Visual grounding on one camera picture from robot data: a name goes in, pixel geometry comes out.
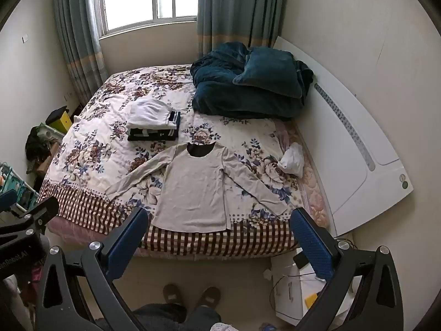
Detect black striped folded garment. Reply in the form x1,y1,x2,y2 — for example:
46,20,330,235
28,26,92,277
127,110,181,142

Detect yellow box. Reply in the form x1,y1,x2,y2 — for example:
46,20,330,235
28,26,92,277
46,112,73,133

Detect teal storage rack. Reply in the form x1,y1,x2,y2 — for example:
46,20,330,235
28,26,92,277
0,160,38,214

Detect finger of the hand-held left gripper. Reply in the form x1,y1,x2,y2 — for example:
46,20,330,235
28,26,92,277
0,190,18,211
10,197,60,230

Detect dark bag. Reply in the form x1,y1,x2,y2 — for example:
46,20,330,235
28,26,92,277
26,126,52,173

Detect white folded garment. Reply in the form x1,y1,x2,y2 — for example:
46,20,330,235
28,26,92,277
126,98,173,130

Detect white headboard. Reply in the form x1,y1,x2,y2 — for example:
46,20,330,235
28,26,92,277
272,35,414,237

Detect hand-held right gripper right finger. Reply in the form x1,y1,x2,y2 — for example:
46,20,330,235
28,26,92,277
289,207,404,331

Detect floral bedsheet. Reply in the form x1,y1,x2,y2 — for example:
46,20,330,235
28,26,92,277
37,65,331,259

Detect teal blanket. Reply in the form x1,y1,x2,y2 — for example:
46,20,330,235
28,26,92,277
190,41,314,121

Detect white nightstand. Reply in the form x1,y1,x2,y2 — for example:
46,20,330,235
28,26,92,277
270,248,362,318

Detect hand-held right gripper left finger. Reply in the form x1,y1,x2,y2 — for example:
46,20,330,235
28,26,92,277
34,207,152,331

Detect crumpled white cloth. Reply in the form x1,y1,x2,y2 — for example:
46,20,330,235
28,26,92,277
277,142,304,176

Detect brown slipper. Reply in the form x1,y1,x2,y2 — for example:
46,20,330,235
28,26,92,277
198,286,221,309
163,284,185,306

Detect person's legs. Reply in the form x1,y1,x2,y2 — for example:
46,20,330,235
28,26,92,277
133,303,222,331

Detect black phone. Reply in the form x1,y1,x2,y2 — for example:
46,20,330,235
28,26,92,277
293,252,311,269

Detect window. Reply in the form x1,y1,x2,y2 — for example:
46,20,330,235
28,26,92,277
84,0,202,38

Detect beige long sleeve shirt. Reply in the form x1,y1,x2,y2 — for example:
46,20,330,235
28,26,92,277
105,141,288,233

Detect teal pillow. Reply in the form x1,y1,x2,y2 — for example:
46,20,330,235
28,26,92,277
232,46,304,99

